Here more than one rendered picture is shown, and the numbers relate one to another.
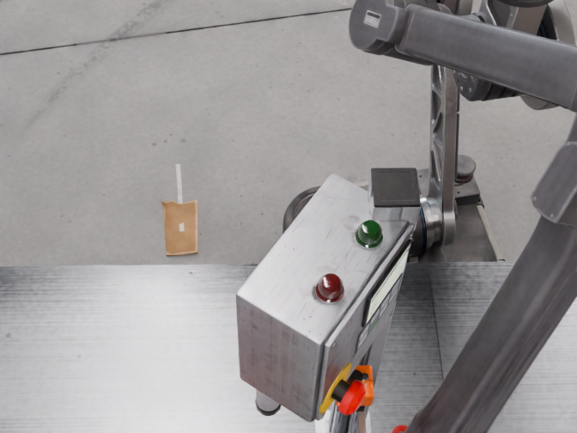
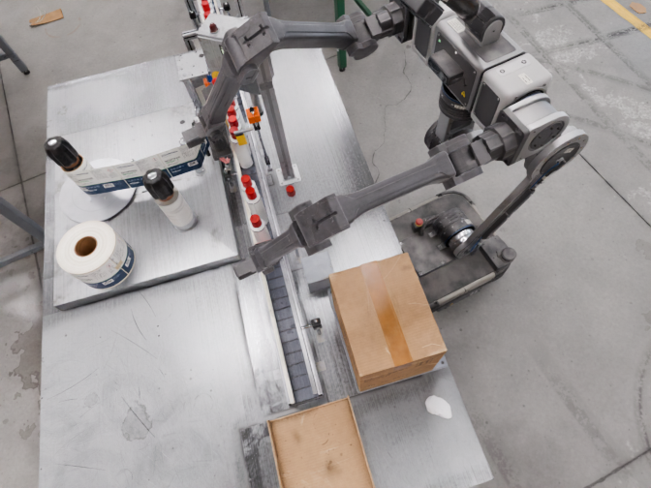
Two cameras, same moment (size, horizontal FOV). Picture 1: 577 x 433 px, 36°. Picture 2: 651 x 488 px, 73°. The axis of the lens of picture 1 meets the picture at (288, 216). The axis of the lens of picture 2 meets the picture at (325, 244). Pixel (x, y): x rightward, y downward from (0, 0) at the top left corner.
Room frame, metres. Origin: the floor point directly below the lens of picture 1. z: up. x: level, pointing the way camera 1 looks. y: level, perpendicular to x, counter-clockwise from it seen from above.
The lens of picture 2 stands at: (0.54, -1.17, 2.28)
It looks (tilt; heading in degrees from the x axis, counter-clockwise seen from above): 63 degrees down; 86
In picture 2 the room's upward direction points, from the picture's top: 9 degrees counter-clockwise
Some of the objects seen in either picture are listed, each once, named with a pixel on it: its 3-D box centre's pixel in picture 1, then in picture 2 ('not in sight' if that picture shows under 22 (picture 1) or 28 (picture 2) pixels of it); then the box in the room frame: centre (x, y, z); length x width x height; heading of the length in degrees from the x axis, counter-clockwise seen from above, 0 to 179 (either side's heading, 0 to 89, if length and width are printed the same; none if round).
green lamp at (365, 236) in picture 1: (369, 232); not in sight; (0.46, -0.08, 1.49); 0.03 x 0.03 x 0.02
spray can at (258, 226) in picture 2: not in sight; (261, 232); (0.38, -0.43, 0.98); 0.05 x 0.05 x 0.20
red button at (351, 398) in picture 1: (348, 395); not in sight; (0.37, -0.07, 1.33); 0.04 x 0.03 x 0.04; 149
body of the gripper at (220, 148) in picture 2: not in sight; (218, 141); (0.30, -0.12, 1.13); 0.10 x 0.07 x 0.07; 94
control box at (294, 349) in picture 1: (324, 302); (237, 56); (0.44, -0.04, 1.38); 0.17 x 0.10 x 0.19; 149
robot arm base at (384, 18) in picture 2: not in sight; (388, 20); (0.89, -0.11, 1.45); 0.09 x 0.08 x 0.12; 104
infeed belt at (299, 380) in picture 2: not in sight; (254, 189); (0.37, -0.15, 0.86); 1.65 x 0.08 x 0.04; 93
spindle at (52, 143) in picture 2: not in sight; (77, 167); (-0.24, -0.02, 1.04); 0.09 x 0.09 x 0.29
